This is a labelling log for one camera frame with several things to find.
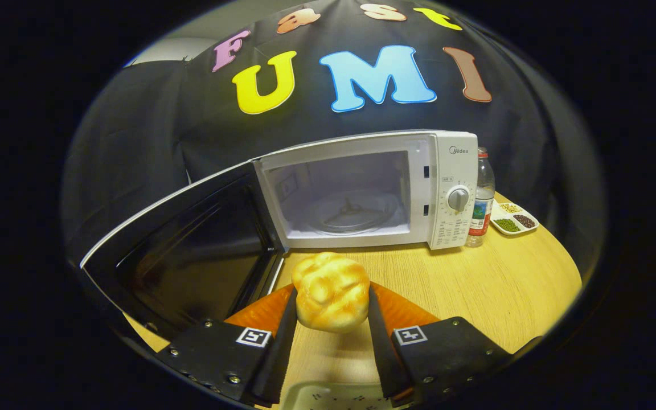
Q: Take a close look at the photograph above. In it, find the black backdrop cloth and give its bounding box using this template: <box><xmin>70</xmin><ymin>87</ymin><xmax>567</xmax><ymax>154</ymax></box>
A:
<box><xmin>60</xmin><ymin>0</ymin><xmax>608</xmax><ymax>268</ymax></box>

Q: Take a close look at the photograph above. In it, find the white divided bean dish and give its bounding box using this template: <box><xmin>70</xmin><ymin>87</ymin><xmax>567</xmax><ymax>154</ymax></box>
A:
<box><xmin>490</xmin><ymin>202</ymin><xmax>539</xmax><ymax>236</ymax></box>

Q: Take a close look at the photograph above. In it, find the white tray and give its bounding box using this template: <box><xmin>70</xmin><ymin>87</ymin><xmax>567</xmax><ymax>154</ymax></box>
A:
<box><xmin>280</xmin><ymin>382</ymin><xmax>397</xmax><ymax>410</ymax></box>

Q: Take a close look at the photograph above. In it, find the white microwave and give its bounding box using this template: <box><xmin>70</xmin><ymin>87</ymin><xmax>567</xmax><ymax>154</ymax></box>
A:
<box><xmin>80</xmin><ymin>130</ymin><xmax>479</xmax><ymax>342</ymax></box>

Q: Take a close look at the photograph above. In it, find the golden bread roll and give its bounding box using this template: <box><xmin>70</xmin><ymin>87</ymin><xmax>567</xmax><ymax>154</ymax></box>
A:
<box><xmin>291</xmin><ymin>252</ymin><xmax>371</xmax><ymax>334</ymax></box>

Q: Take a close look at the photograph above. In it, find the clear plastic water bottle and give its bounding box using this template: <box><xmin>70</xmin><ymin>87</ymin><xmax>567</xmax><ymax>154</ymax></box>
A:
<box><xmin>466</xmin><ymin>147</ymin><xmax>496</xmax><ymax>248</ymax></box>

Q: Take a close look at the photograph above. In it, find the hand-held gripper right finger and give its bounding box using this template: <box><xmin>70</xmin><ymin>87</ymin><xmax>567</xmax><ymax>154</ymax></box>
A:
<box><xmin>367</xmin><ymin>282</ymin><xmax>514</xmax><ymax>406</ymax></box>

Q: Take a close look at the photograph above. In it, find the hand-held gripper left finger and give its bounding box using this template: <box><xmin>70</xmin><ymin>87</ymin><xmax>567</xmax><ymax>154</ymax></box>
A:
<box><xmin>157</xmin><ymin>284</ymin><xmax>298</xmax><ymax>406</ymax></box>

